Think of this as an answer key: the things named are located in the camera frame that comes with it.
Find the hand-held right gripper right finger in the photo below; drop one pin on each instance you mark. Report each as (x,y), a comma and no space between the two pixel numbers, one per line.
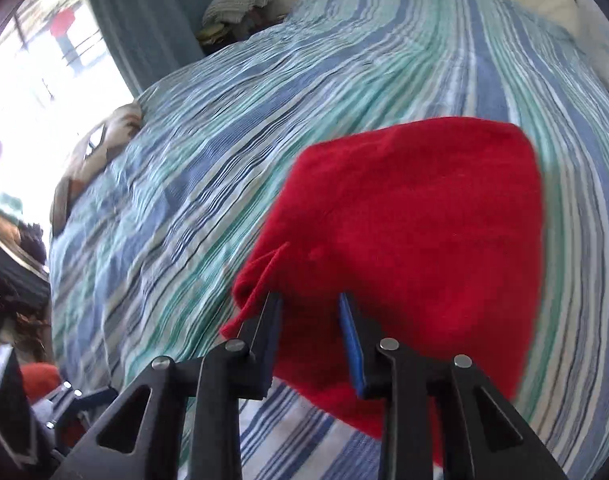
(352,355)

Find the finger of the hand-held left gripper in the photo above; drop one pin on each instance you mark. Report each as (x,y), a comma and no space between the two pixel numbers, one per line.
(92,399)

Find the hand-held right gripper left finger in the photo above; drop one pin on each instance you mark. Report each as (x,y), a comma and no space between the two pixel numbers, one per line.
(264,360)

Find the red sweater with white figure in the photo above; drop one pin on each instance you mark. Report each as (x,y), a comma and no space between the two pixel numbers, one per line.
(409,235)

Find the pile of checked clothes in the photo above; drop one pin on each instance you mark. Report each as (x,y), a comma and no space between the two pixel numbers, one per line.
(239,0)

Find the orange fleece clothing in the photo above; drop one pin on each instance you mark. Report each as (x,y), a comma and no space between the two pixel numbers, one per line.
(39,380)

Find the striped bed sheet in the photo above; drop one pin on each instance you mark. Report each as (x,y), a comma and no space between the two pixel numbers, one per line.
(209,160)

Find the brown object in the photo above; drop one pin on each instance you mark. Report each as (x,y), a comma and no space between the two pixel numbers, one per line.
(99,155)

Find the bright window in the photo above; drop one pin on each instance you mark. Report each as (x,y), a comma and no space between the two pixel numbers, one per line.
(44,85)

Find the teal curtain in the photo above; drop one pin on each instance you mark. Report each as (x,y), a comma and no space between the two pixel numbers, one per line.
(149,20)

